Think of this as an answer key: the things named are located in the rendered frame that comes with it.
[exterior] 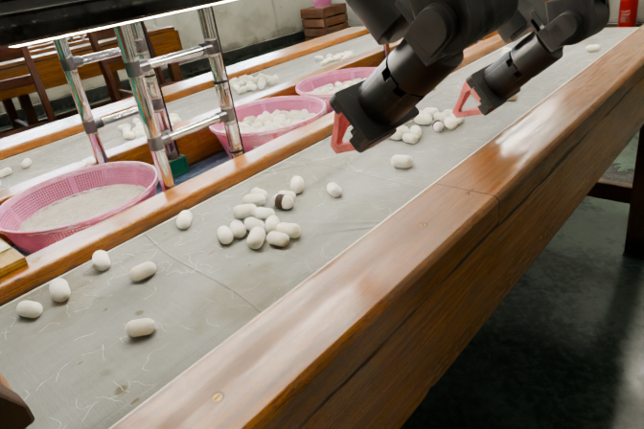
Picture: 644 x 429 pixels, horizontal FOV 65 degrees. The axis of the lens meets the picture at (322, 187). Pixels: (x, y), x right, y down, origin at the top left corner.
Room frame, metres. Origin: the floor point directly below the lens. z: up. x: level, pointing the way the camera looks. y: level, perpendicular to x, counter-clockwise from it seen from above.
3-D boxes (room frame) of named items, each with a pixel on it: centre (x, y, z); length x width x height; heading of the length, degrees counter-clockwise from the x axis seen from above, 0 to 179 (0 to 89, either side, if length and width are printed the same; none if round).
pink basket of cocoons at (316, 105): (1.11, 0.09, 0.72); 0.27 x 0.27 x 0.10
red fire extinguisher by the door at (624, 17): (4.43, -2.85, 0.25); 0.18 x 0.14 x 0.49; 130
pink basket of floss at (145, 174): (0.81, 0.41, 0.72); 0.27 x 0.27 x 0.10
